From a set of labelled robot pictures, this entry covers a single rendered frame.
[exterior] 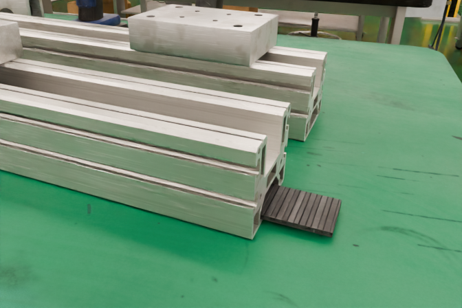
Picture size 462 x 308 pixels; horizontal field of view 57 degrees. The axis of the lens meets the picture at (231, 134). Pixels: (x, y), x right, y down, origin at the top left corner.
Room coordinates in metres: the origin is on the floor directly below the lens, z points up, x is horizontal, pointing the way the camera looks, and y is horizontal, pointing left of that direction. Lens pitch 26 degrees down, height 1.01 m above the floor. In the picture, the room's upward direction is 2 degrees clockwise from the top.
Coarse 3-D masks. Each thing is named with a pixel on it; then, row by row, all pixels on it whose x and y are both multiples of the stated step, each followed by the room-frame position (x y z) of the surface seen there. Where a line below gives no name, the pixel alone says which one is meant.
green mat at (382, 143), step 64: (384, 64) 0.78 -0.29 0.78; (448, 64) 0.79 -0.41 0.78; (320, 128) 0.49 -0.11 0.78; (384, 128) 0.49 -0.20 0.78; (448, 128) 0.50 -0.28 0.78; (0, 192) 0.33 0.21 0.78; (64, 192) 0.33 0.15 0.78; (320, 192) 0.34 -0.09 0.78; (384, 192) 0.35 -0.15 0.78; (448, 192) 0.35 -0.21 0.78; (0, 256) 0.24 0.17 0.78; (64, 256) 0.25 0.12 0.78; (128, 256) 0.25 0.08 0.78; (192, 256) 0.25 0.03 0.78; (256, 256) 0.25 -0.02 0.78; (320, 256) 0.25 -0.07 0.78; (384, 256) 0.26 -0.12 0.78; (448, 256) 0.26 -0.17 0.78
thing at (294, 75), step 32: (32, 32) 0.60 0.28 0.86; (64, 32) 0.66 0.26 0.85; (96, 32) 0.63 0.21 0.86; (128, 32) 0.62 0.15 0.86; (64, 64) 0.57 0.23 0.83; (96, 64) 0.55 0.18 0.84; (128, 64) 0.54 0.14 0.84; (160, 64) 0.51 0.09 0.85; (192, 64) 0.50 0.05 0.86; (224, 64) 0.48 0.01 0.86; (256, 64) 0.48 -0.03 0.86; (288, 64) 0.48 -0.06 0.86; (320, 64) 0.51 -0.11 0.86; (256, 96) 0.47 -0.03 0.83; (288, 96) 0.45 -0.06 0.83; (320, 96) 0.53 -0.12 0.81
